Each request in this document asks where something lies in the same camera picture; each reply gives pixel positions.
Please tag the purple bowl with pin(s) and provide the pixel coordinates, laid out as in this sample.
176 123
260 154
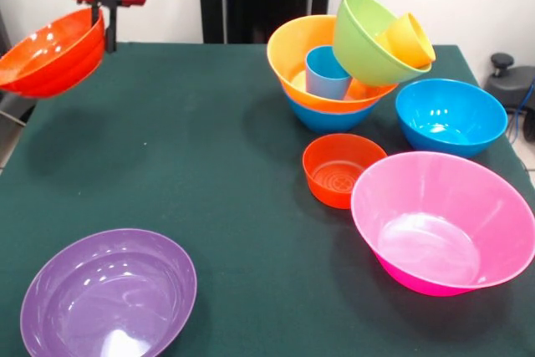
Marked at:
108 298

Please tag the black equipment box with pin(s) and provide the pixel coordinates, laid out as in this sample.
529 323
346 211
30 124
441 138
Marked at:
3 35

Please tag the large red-orange bowl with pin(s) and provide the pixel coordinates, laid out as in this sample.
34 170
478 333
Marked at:
54 60

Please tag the dark green table cloth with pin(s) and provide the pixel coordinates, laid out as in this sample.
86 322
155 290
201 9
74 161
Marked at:
125 185

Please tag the blue cup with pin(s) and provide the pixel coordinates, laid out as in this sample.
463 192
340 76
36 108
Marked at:
326 81

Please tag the large orange bowl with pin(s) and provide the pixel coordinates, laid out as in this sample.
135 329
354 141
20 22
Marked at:
288 60

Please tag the black pedestal foot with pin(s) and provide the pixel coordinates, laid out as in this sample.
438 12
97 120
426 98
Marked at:
510 85
12 110

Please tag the orange cup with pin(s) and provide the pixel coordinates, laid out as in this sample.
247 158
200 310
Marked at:
411 41
382 41

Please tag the small red bowl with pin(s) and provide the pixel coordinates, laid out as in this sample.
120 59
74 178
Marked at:
330 190

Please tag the pink bowl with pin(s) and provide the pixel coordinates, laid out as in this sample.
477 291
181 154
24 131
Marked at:
430 240

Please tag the blue cone-shaped bowl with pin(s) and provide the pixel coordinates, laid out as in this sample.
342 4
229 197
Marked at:
330 120

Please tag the green bowl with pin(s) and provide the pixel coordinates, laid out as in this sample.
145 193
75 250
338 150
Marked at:
359 47

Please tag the blue round bowl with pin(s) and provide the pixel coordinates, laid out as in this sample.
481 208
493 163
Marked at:
451 131

